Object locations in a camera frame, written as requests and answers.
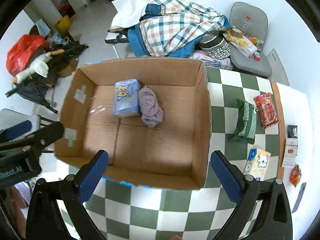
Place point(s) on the snack bags on chair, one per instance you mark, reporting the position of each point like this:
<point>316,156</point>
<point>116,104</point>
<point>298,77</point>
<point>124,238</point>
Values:
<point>249,46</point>

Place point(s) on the green tissue pack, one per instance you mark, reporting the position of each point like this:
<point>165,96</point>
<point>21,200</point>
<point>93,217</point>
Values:
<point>246,124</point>

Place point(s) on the black snack packet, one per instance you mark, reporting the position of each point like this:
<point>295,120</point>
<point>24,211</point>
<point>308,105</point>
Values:
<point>292,131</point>

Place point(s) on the red plastic bag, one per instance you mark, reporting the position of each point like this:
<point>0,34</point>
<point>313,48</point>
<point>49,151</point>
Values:
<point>22,51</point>

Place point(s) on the black white patterned cushion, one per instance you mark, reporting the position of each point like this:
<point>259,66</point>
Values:
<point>215,46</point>

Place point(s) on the yellow bin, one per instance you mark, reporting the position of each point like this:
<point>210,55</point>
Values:
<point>63,25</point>

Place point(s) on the yellow cartoon tissue pack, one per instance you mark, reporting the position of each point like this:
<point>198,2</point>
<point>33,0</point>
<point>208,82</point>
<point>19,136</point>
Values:
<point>257,163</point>

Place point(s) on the white red cigarette box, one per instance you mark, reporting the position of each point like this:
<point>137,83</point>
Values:
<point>290,153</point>

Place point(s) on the plaid blanket pile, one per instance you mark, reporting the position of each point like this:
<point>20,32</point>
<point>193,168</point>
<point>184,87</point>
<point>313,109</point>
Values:
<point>173,28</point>

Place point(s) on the lilac cloth bundle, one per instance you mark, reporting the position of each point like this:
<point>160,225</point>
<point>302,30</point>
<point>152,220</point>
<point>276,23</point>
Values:
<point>152,114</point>

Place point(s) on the cardboard box with blue print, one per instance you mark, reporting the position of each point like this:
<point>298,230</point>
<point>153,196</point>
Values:
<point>172,155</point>

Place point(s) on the grey padded chair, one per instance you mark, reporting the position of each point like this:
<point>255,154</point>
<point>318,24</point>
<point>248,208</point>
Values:
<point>253,23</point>

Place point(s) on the white plush toy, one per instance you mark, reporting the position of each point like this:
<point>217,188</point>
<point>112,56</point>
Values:
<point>38,66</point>

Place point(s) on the floral pink bedding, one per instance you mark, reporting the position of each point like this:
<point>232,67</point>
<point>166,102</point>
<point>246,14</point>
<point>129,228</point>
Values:
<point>211,62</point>

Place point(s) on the orange snack packet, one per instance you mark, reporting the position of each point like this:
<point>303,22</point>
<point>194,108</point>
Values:
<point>295,175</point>

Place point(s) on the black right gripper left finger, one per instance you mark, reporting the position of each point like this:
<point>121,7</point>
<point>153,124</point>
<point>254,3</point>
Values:
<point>44,219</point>

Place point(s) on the red snack bag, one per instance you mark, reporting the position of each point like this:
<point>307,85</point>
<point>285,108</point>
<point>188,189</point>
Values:
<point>266,110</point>

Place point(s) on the blue grey smartphone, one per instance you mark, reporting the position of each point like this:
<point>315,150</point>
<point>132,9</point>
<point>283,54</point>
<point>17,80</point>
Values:
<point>299,197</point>

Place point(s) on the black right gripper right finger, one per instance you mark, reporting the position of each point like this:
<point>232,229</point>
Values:
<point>274,219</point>

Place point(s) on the blue bear tissue pack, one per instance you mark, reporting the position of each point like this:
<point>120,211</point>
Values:
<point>126,103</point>

